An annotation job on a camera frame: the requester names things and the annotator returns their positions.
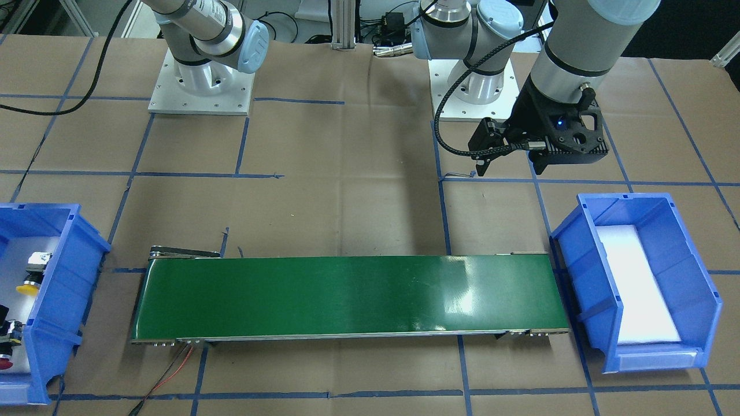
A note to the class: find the white foam pad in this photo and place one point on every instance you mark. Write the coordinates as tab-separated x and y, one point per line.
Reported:
645	315

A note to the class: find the blue empty bin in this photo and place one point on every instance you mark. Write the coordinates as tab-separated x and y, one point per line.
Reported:
53	330

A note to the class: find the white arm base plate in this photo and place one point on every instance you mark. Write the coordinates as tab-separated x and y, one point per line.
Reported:
477	97
206	89

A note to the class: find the red push button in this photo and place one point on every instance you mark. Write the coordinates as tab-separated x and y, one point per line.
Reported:
11	337

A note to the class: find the yellow push button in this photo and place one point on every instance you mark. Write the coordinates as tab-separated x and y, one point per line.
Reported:
35	268

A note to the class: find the green conveyor belt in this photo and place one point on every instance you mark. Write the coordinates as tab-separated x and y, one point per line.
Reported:
195	299

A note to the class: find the blue bin with buttons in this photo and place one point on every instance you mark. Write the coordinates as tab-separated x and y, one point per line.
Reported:
692	298

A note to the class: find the white foam pad empty bin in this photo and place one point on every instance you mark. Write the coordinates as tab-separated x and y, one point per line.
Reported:
16	257

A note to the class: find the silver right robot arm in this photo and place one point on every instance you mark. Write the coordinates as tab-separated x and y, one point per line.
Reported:
201	32

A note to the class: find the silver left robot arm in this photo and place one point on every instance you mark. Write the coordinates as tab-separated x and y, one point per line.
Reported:
582	44

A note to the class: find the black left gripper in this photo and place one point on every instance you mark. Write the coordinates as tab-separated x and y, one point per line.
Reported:
525	111

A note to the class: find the aluminium frame post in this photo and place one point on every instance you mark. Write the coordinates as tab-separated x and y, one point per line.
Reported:
344	19

